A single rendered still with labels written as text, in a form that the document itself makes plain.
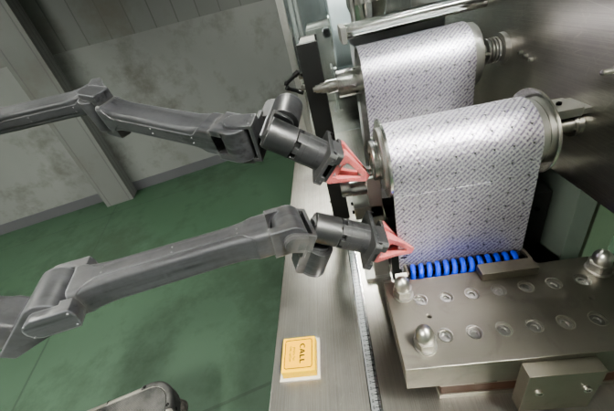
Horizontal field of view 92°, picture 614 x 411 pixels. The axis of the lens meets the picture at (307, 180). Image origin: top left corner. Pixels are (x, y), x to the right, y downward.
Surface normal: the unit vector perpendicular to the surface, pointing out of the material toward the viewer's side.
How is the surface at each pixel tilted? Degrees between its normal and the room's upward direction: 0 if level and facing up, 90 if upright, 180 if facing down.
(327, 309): 0
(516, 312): 0
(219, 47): 90
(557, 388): 90
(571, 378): 90
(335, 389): 0
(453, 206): 90
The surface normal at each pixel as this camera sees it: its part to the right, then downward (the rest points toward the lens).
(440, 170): -0.01, 0.53
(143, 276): 0.29, 0.47
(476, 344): -0.22, -0.83
